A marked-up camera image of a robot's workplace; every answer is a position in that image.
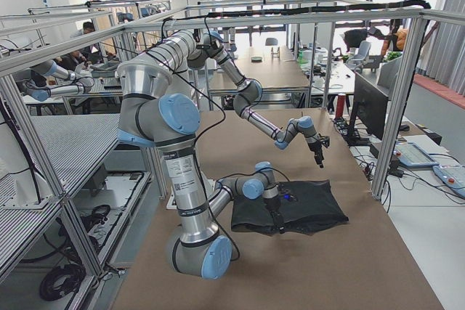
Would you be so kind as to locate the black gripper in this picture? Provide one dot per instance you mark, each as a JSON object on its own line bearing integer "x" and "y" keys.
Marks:
{"x": 314, "y": 148}
{"x": 272, "y": 210}

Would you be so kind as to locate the black graphic t-shirt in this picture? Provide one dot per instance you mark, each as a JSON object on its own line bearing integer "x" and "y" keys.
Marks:
{"x": 315, "y": 210}

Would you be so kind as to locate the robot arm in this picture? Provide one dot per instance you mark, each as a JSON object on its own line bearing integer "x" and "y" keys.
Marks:
{"x": 150, "y": 117}
{"x": 164, "y": 59}

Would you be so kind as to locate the red cylinder bottle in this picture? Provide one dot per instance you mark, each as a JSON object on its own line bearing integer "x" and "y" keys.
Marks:
{"x": 340, "y": 105}

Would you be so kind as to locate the black Huawei monitor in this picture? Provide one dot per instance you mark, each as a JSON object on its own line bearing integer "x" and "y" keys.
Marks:
{"x": 370, "y": 107}

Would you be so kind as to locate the blue teach pendant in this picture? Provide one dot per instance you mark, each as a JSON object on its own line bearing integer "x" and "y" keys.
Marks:
{"x": 411, "y": 155}
{"x": 452, "y": 176}

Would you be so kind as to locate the aluminium slat workbench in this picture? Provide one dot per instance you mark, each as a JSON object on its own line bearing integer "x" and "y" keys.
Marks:
{"x": 70, "y": 149}

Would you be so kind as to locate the aluminium frame post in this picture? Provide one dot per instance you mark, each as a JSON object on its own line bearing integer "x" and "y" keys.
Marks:
{"x": 401, "y": 91}

